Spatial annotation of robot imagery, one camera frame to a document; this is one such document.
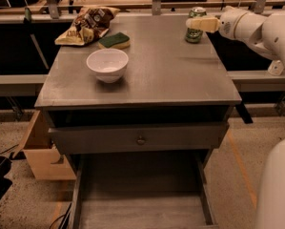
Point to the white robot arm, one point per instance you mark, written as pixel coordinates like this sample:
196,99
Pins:
264,35

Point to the round metal drawer knob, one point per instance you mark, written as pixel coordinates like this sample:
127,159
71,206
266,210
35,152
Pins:
141,140

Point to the white bowl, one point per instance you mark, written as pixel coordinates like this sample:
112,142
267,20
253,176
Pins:
107,65

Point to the light wooden box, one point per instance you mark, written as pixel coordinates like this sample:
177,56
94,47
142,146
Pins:
45,161

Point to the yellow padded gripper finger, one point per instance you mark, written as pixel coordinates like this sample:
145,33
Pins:
204,23

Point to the green soda can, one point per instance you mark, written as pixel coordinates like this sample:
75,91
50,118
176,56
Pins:
192,35

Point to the grey cabinet with drawers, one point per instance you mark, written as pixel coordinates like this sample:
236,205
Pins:
176,94

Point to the green yellow sponge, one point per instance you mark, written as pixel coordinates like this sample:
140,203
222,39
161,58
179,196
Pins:
116,41

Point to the brown yellow chip bag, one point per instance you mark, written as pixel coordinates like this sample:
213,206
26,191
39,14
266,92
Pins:
91,24

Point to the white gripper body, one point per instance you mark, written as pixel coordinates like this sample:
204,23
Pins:
230,25

